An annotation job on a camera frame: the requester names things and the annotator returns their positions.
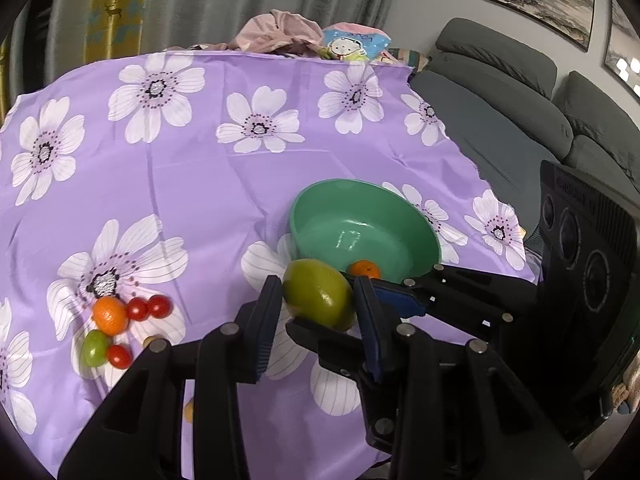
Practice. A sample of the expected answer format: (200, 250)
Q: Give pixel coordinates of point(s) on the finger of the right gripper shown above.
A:
(401, 297)
(337, 352)

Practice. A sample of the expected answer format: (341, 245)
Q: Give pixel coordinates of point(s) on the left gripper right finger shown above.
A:
(377, 324)

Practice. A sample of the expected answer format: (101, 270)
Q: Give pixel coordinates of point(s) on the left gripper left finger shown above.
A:
(258, 321)

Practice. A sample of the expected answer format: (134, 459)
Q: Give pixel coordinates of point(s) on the orange tangerine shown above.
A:
(365, 268)
(110, 315)

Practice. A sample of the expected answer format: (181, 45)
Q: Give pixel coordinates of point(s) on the green tomato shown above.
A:
(94, 348)
(317, 292)

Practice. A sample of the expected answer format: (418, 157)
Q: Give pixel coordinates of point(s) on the green plastic bowl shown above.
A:
(341, 222)

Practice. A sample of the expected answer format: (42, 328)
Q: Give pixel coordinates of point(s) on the red cherry tomato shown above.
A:
(159, 306)
(137, 309)

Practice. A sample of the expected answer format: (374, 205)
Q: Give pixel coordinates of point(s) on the yellow cherry tomato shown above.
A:
(149, 339)
(188, 411)

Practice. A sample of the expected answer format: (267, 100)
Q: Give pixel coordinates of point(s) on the person right hand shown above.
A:
(619, 395)

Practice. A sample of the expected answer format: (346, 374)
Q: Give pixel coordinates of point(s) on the purple floral tablecloth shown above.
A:
(173, 174)

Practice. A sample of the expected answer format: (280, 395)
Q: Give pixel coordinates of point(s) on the grey sofa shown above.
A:
(504, 105)

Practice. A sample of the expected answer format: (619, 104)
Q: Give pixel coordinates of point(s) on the pink cloth pile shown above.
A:
(279, 32)

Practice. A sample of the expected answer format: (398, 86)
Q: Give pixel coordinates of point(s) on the yellow patterned curtain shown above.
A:
(114, 29)

